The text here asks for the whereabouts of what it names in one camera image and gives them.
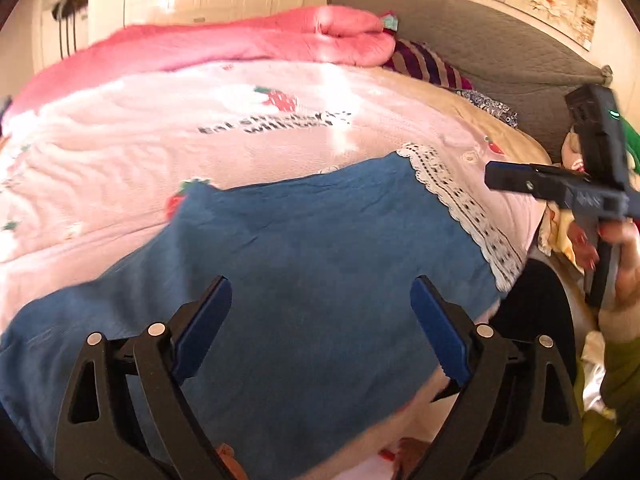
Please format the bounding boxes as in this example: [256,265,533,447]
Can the pink quilt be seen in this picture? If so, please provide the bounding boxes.
[5,5,397,111]

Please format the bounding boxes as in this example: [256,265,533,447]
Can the beige bed sheet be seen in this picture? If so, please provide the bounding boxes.
[370,67,551,166]

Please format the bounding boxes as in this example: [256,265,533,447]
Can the person's right forearm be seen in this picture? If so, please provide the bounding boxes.
[597,304,640,426]

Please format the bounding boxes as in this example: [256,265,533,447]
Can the pink strawberry printed bed cover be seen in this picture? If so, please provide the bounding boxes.
[0,57,550,480]

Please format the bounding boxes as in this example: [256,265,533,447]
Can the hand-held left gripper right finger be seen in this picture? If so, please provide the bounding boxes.
[409,275,586,480]

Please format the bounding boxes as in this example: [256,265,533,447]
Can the person's right hand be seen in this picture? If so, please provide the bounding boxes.
[599,219,640,312]

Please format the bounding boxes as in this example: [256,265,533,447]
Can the purple striped pillow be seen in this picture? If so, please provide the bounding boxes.
[382,39,474,92]

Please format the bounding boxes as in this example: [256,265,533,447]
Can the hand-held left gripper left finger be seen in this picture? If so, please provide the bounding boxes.
[52,275,236,480]

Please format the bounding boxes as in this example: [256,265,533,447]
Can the person's left foot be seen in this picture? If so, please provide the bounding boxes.
[212,441,248,480]

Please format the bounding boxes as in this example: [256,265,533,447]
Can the white crumpled cloth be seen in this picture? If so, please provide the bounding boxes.
[579,329,620,417]

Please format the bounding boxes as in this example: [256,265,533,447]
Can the grey quilted headboard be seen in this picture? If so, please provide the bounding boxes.
[327,0,615,162]

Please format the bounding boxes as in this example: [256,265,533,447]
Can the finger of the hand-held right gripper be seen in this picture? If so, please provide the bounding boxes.
[484,161,571,200]

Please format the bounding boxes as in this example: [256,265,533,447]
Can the dark floral cloth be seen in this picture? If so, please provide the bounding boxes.
[454,88,521,129]

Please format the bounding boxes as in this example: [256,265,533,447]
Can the soft doll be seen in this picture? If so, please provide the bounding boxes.
[537,129,601,273]

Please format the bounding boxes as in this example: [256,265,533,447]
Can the blue denim pants lace hem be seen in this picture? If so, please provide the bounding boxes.
[0,142,527,476]

